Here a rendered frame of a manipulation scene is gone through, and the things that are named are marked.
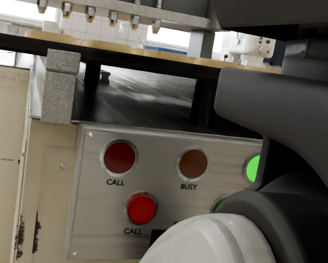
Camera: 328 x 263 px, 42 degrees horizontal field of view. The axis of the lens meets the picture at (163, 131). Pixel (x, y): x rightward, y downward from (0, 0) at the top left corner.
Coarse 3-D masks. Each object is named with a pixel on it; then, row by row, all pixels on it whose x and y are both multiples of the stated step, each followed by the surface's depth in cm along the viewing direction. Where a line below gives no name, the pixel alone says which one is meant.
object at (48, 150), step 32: (96, 64) 88; (32, 96) 56; (96, 96) 68; (128, 96) 76; (160, 96) 87; (32, 128) 42; (64, 128) 43; (160, 128) 47; (192, 128) 50; (224, 128) 55; (32, 160) 43; (64, 160) 44; (32, 192) 44; (64, 192) 45; (32, 224) 44; (64, 224) 45; (32, 256) 45; (64, 256) 46
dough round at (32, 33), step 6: (30, 30) 41; (36, 30) 41; (30, 36) 41; (36, 36) 41; (42, 36) 41; (48, 36) 41; (54, 36) 41; (60, 36) 41; (66, 36) 42; (66, 42) 42; (72, 42) 43
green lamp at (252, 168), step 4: (252, 160) 47; (256, 160) 47; (248, 164) 47; (252, 164) 47; (256, 164) 47; (248, 168) 47; (252, 168) 47; (256, 168) 47; (248, 172) 47; (252, 172) 47; (256, 172) 47; (248, 176) 47; (252, 176) 47; (252, 180) 47
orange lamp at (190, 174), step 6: (192, 150) 44; (198, 150) 44; (186, 156) 44; (192, 156) 44; (198, 156) 45; (204, 156) 45; (180, 162) 44; (186, 162) 44; (192, 162) 45; (198, 162) 45; (204, 162) 45; (180, 168) 44; (186, 168) 45; (192, 168) 45; (198, 168) 45; (204, 168) 45; (186, 174) 45; (192, 174) 45; (198, 174) 45
